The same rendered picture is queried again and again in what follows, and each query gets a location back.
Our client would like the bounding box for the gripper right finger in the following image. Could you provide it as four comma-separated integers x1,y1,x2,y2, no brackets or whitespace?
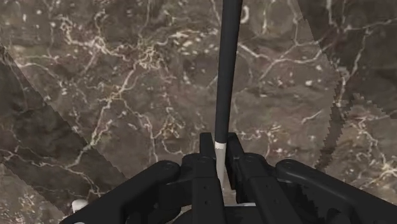
225,132,397,224

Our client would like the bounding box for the black pen with grey tip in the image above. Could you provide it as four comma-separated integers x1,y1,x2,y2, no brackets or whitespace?
214,0,244,190

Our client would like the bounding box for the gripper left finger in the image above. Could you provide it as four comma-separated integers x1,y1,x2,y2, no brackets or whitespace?
60,132,226,224

